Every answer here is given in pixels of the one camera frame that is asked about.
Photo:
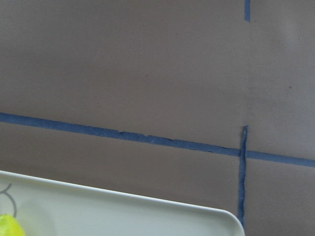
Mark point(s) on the white bear tray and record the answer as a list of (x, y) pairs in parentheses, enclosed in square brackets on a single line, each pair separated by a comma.
[(46, 207)]

